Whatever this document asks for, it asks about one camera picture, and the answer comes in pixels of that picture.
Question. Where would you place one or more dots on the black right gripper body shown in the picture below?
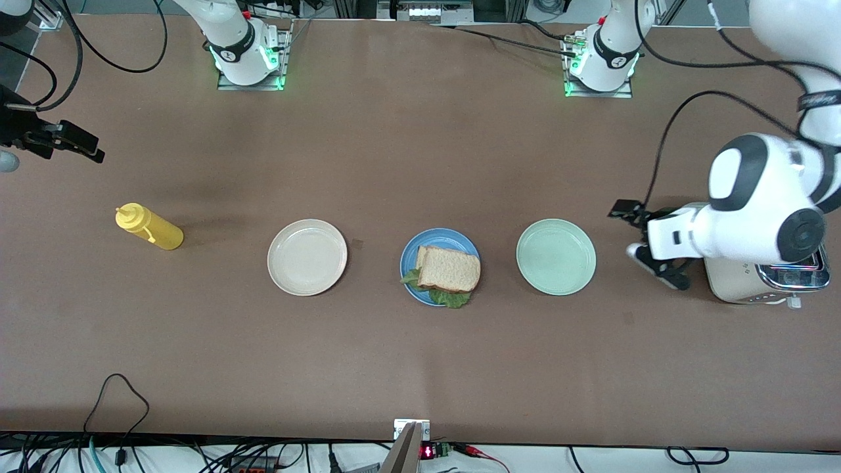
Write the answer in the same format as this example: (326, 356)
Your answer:
(14, 128)

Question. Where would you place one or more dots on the yellow squeeze bottle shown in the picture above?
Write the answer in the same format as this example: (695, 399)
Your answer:
(156, 230)

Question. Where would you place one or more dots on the sliced bread with brown crust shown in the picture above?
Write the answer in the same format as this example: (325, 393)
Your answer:
(420, 257)
(453, 269)

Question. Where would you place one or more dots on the green lettuce leaf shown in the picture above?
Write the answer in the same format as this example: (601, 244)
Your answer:
(450, 299)

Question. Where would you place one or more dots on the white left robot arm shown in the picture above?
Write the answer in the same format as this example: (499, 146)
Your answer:
(749, 197)

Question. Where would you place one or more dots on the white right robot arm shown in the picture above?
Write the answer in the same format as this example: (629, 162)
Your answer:
(236, 39)

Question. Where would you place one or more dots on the light green round plate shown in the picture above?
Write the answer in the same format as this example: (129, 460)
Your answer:
(556, 257)

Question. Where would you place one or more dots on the blue round plate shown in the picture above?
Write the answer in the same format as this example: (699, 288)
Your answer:
(447, 236)

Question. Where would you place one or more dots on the beige round plate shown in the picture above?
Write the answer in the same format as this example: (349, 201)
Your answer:
(307, 257)

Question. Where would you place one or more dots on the cream and chrome toaster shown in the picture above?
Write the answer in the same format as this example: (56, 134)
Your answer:
(736, 282)

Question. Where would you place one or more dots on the white device with lit panel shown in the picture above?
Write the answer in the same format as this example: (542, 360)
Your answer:
(427, 12)

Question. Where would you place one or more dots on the circuit board with red display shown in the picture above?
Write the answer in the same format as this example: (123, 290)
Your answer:
(437, 451)

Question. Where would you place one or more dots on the metal table corner bracket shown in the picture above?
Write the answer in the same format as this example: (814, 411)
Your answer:
(51, 22)

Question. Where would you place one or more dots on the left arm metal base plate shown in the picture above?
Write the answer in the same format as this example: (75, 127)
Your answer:
(621, 93)

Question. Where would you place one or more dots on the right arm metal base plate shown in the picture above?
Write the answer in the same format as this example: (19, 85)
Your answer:
(284, 66)

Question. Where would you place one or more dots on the small metal edge bracket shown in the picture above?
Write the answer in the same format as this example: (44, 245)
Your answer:
(401, 427)

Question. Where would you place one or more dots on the grey metal camera pole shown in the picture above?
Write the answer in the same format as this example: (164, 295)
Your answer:
(404, 453)

